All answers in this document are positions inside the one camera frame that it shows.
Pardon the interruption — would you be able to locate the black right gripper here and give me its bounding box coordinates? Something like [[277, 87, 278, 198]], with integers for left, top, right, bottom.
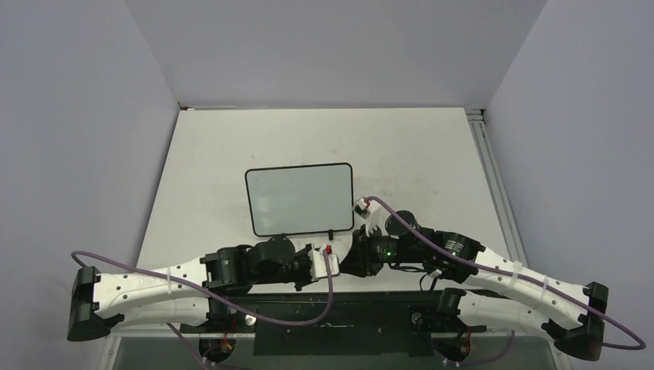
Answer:
[[339, 223, 423, 277]]

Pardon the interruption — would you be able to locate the black framed small whiteboard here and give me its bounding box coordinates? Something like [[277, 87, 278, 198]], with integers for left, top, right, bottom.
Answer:
[[244, 162, 355, 237]]

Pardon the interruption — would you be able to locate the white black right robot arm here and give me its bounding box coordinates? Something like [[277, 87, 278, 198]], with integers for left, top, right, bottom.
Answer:
[[339, 204, 608, 362]]

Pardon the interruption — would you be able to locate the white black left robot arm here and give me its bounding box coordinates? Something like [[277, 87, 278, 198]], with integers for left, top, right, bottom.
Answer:
[[67, 236, 333, 342]]

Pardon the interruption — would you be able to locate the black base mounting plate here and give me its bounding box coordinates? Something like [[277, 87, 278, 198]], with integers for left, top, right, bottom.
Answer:
[[180, 289, 492, 357]]

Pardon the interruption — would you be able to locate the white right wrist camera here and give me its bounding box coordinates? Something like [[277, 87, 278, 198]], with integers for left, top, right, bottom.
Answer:
[[352, 197, 389, 236]]

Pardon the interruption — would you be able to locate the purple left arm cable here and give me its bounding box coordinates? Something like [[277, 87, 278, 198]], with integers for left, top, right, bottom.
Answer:
[[70, 247, 335, 370]]

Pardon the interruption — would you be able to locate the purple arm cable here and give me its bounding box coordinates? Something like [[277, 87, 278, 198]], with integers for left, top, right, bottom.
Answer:
[[70, 247, 335, 370], [365, 196, 647, 368]]

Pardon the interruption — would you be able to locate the aluminium right side rail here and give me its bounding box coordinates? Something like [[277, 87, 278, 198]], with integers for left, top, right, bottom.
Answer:
[[465, 109, 529, 267]]

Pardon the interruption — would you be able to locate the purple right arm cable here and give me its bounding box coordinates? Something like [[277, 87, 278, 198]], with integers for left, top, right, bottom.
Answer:
[[365, 196, 647, 368]]

